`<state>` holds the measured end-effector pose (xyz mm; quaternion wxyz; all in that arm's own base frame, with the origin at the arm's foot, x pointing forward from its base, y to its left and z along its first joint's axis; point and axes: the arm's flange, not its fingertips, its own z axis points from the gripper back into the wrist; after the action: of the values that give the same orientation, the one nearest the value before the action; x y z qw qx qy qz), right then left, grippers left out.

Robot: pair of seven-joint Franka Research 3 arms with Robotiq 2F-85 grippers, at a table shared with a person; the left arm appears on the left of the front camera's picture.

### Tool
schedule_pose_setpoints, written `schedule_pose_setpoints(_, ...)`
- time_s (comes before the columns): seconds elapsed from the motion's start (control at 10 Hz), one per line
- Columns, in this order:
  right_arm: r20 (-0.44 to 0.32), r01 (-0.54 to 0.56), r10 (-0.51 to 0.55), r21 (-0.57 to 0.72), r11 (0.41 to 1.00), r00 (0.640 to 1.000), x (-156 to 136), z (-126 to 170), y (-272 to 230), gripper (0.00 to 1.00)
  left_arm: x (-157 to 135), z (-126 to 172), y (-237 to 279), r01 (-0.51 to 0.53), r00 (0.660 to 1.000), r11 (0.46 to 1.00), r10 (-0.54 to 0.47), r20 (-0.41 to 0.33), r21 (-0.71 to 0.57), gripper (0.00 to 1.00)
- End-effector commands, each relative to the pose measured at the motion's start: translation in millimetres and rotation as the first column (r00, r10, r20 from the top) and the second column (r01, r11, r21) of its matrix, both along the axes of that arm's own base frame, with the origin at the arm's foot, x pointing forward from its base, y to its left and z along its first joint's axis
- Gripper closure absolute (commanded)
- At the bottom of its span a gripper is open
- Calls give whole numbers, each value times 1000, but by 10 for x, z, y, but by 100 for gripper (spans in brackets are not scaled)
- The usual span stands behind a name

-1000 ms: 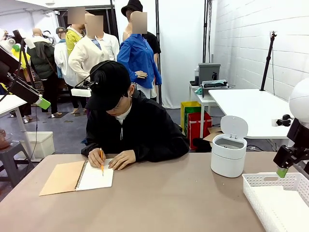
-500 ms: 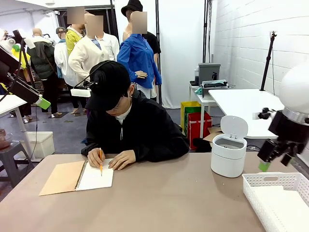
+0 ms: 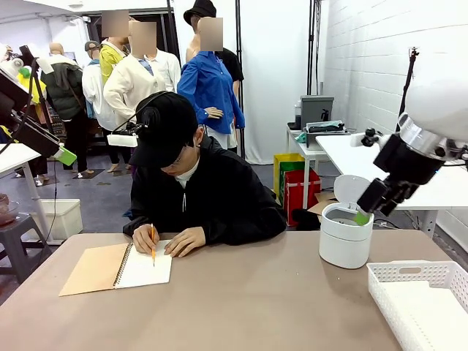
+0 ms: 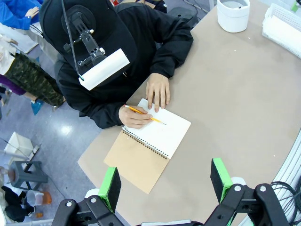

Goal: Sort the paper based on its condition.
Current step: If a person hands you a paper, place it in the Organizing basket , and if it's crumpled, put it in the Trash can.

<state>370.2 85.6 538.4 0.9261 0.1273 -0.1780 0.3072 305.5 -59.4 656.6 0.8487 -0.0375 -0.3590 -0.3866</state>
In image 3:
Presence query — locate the black cap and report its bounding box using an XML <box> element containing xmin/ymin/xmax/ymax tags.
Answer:
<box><xmin>129</xmin><ymin>91</ymin><xmax>199</xmax><ymax>169</ymax></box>

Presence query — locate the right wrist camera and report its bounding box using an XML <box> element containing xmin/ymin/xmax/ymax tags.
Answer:
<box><xmin>350</xmin><ymin>127</ymin><xmax>394</xmax><ymax>148</ymax></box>

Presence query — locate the clear glass bowl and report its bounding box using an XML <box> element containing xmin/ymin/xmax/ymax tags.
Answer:
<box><xmin>0</xmin><ymin>193</ymin><xmax>21</xmax><ymax>226</ymax></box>

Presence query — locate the mannequin in blue shirt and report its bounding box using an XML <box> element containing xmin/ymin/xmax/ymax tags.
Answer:
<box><xmin>177</xmin><ymin>16</ymin><xmax>246</xmax><ymax>151</ymax></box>

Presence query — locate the yellow and green bag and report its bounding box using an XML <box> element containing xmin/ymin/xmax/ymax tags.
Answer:
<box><xmin>273</xmin><ymin>153</ymin><xmax>312</xmax><ymax>200</ymax></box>

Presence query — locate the large white table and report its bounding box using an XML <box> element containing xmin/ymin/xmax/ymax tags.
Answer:
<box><xmin>314</xmin><ymin>133</ymin><xmax>468</xmax><ymax>238</ymax></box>

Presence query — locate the black stand pole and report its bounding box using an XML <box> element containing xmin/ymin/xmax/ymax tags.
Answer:
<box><xmin>166</xmin><ymin>0</ymin><xmax>182</xmax><ymax>67</ymax></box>
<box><xmin>235</xmin><ymin>0</ymin><xmax>245</xmax><ymax>162</ymax></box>
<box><xmin>309</xmin><ymin>0</ymin><xmax>325</xmax><ymax>97</ymax></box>

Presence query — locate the mannequin in black t-shirt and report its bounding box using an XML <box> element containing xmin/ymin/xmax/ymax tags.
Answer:
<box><xmin>215</xmin><ymin>47</ymin><xmax>245</xmax><ymax>110</ymax></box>

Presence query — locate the mannequin in colourful clothes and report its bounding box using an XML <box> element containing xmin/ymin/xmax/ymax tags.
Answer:
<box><xmin>0</xmin><ymin>43</ymin><xmax>50</xmax><ymax>186</ymax></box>

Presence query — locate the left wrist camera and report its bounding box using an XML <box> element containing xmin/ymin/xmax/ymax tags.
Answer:
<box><xmin>0</xmin><ymin>58</ymin><xmax>25</xmax><ymax>80</ymax></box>

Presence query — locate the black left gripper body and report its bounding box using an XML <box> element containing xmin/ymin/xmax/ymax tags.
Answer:
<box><xmin>0</xmin><ymin>71</ymin><xmax>32</xmax><ymax>124</ymax></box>

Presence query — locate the white side table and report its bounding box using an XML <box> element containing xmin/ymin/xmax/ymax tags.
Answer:
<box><xmin>0</xmin><ymin>142</ymin><xmax>63</xmax><ymax>246</ymax></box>

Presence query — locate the person's left hand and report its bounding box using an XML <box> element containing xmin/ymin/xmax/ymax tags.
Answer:
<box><xmin>163</xmin><ymin>226</ymin><xmax>208</xmax><ymax>259</ymax></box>

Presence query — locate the mannequin in white shirt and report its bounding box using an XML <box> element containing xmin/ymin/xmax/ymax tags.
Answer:
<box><xmin>82</xmin><ymin>39</ymin><xmax>121</xmax><ymax>173</ymax></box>

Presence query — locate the white perforated plastic basket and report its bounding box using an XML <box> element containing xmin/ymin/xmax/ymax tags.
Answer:
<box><xmin>366</xmin><ymin>260</ymin><xmax>468</xmax><ymax>351</ymax></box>

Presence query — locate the person's head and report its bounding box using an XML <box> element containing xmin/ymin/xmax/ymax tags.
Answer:
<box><xmin>160</xmin><ymin>126</ymin><xmax>205</xmax><ymax>184</ymax></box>

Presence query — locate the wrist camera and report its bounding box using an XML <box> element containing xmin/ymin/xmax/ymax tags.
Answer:
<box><xmin>350</xmin><ymin>127</ymin><xmax>394</xmax><ymax>148</ymax></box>
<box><xmin>0</xmin><ymin>58</ymin><xmax>25</xmax><ymax>80</ymax></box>

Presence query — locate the brown cardboard sheet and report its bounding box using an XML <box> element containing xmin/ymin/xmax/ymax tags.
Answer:
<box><xmin>306</xmin><ymin>192</ymin><xmax>339</xmax><ymax>216</ymax></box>

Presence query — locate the black bucket hat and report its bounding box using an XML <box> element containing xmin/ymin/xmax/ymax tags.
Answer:
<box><xmin>183</xmin><ymin>0</ymin><xmax>217</xmax><ymax>27</ymax></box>

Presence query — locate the black tripod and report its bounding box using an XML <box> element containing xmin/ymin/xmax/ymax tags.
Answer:
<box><xmin>396</xmin><ymin>46</ymin><xmax>420</xmax><ymax>133</ymax></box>

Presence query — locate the mannequin in yellow jacket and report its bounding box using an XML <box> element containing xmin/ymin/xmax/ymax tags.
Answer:
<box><xmin>99</xmin><ymin>10</ymin><xmax>131</xmax><ymax>87</ymax></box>

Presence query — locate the white storage box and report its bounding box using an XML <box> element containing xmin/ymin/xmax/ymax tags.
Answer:
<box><xmin>36</xmin><ymin>198</ymin><xmax>83</xmax><ymax>242</ymax></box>

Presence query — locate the person's right forearm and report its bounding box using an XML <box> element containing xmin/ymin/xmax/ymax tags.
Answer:
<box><xmin>123</xmin><ymin>214</ymin><xmax>154</xmax><ymax>238</ymax></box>

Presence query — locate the person's left forearm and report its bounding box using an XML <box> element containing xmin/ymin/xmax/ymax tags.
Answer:
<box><xmin>203</xmin><ymin>215</ymin><xmax>287</xmax><ymax>246</ymax></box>

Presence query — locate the spiral notebook with brown cover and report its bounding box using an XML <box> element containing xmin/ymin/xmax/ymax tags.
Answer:
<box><xmin>58</xmin><ymin>239</ymin><xmax>173</xmax><ymax>297</ymax></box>

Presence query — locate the white head-mounted camera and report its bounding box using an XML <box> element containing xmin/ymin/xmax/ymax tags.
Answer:
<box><xmin>106</xmin><ymin>122</ymin><xmax>147</xmax><ymax>148</ymax></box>

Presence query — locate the yellow pencil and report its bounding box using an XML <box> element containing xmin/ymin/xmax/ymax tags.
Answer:
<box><xmin>149</xmin><ymin>222</ymin><xmax>157</xmax><ymax>268</ymax></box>

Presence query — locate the person's right hand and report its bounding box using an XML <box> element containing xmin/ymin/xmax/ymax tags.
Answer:
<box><xmin>131</xmin><ymin>223</ymin><xmax>161</xmax><ymax>255</ymax></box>

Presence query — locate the person in black jacket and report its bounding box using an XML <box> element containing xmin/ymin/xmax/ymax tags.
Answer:
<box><xmin>123</xmin><ymin>135</ymin><xmax>287</xmax><ymax>246</ymax></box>

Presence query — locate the white lidded trash bin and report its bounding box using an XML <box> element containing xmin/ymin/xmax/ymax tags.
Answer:
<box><xmin>318</xmin><ymin>174</ymin><xmax>376</xmax><ymax>271</ymax></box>

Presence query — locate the grey box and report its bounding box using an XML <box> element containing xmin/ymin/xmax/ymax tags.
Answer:
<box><xmin>299</xmin><ymin>94</ymin><xmax>336</xmax><ymax>129</ymax></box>

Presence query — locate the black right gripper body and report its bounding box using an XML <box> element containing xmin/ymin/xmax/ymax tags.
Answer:
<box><xmin>372</xmin><ymin>133</ymin><xmax>445</xmax><ymax>186</ymax></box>

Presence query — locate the small white table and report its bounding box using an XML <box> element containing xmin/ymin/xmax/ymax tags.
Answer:
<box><xmin>286</xmin><ymin>126</ymin><xmax>330</xmax><ymax>211</ymax></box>

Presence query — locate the red bag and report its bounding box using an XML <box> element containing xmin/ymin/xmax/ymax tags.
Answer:
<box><xmin>284</xmin><ymin>168</ymin><xmax>322</xmax><ymax>227</ymax></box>

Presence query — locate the grey tray bin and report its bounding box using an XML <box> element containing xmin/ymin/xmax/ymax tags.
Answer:
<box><xmin>304</xmin><ymin>120</ymin><xmax>347</xmax><ymax>149</ymax></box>

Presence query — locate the grey plastic stool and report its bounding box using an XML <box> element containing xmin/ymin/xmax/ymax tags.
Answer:
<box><xmin>0</xmin><ymin>214</ymin><xmax>53</xmax><ymax>286</ymax></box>

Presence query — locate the mannequin in cream jacket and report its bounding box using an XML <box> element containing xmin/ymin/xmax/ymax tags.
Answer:
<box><xmin>103</xmin><ymin>20</ymin><xmax>182</xmax><ymax>138</ymax></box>

